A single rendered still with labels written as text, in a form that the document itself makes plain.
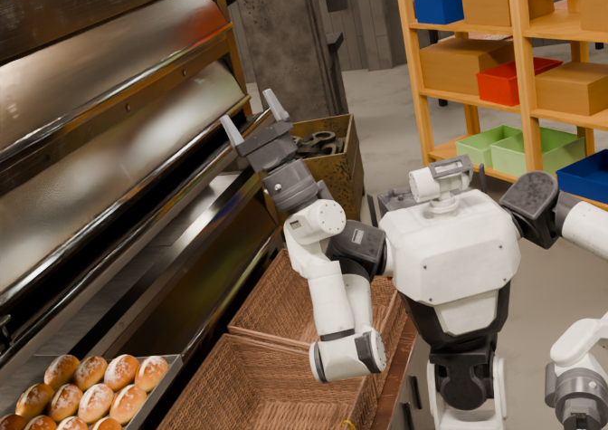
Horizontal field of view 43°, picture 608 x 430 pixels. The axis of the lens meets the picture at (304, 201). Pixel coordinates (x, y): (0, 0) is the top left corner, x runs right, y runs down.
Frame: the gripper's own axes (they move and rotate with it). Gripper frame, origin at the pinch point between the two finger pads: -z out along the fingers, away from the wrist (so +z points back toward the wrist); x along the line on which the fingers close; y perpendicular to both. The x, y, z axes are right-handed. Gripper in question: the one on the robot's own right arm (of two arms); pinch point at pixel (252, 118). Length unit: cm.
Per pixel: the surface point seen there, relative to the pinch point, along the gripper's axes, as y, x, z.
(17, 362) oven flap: 31, -52, 18
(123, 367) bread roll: 6, -55, 32
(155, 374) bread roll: 7, -48, 36
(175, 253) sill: -54, -77, 20
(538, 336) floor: -207, -42, 143
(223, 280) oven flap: -75, -83, 36
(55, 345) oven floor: -6, -86, 23
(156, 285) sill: -39, -76, 24
